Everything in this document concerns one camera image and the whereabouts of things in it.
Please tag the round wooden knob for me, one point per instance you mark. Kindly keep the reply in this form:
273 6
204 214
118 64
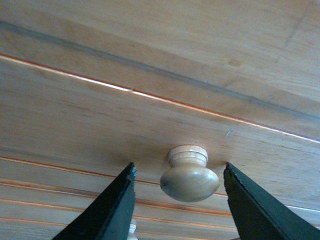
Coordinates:
132 228
188 179

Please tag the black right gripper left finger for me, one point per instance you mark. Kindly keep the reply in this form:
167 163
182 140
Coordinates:
109 216

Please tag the light wooden nightstand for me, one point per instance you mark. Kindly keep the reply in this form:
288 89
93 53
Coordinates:
261 58

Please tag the wooden drawer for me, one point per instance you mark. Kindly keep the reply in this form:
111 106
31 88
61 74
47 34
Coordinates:
64 137

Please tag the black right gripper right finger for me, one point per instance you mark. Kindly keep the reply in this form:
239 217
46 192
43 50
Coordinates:
260 216

